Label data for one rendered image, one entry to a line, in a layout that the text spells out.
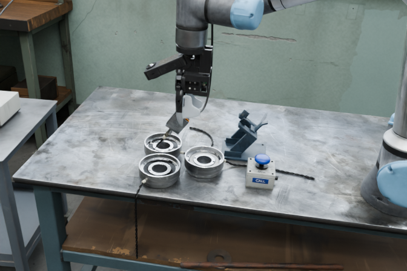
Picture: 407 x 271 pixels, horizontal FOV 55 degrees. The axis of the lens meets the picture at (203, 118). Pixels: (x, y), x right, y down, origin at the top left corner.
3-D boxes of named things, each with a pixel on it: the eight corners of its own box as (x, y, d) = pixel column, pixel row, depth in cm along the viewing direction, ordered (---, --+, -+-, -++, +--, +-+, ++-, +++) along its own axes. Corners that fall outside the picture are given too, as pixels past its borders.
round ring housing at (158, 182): (158, 161, 108) (158, 149, 106) (188, 176, 103) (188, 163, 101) (129, 178, 101) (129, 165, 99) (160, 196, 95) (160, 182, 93)
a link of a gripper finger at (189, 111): (198, 132, 99) (200, 97, 95) (175, 130, 99) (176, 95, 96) (199, 127, 102) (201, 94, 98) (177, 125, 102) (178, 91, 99)
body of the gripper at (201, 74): (207, 100, 95) (211, 51, 89) (172, 96, 96) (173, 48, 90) (210, 88, 102) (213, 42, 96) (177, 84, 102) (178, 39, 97)
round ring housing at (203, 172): (189, 182, 101) (189, 169, 99) (180, 159, 109) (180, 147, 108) (228, 178, 103) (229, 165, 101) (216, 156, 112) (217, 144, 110)
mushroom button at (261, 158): (252, 176, 100) (254, 159, 98) (252, 167, 104) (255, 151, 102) (268, 178, 100) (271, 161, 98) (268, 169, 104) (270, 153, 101)
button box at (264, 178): (245, 187, 100) (247, 171, 98) (246, 171, 107) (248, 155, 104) (277, 191, 100) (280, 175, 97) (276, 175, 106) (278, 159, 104)
